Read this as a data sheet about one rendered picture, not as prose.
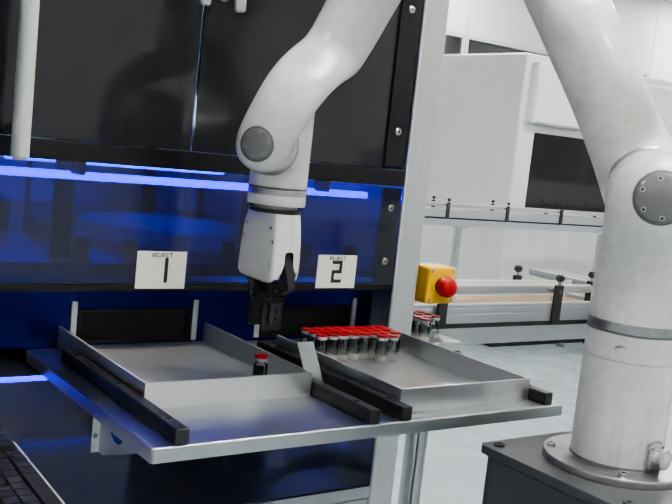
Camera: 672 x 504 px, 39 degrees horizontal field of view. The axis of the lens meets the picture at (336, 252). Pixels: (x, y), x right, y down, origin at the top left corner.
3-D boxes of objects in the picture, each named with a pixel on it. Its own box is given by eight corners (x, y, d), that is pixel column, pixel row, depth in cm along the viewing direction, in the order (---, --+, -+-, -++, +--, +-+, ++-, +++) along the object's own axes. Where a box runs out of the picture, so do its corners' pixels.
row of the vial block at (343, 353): (310, 359, 158) (313, 333, 158) (393, 355, 169) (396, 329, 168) (317, 362, 157) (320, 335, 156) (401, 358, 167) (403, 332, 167)
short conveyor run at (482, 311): (379, 351, 189) (388, 274, 187) (335, 334, 201) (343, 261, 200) (601, 339, 229) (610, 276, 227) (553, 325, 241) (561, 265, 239)
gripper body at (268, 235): (236, 196, 137) (228, 272, 139) (272, 204, 129) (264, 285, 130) (279, 199, 142) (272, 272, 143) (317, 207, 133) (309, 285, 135)
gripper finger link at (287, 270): (276, 235, 134) (261, 263, 137) (296, 274, 129) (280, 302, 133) (283, 236, 135) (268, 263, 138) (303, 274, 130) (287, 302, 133)
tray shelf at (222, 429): (24, 360, 146) (25, 349, 146) (378, 344, 187) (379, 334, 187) (150, 464, 108) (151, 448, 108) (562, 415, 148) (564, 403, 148)
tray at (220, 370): (57, 347, 149) (58, 325, 149) (203, 341, 164) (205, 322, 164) (143, 409, 122) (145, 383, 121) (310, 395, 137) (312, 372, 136)
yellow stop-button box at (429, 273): (401, 296, 187) (406, 261, 186) (429, 296, 191) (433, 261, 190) (426, 304, 181) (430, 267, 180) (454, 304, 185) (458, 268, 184)
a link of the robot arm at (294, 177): (295, 191, 129) (313, 189, 138) (305, 95, 128) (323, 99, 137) (238, 184, 131) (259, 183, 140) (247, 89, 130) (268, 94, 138)
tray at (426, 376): (274, 354, 160) (276, 334, 160) (393, 348, 175) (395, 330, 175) (399, 413, 133) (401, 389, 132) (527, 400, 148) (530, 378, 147)
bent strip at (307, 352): (292, 379, 145) (296, 342, 144) (308, 378, 147) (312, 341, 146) (346, 405, 134) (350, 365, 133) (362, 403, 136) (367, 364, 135)
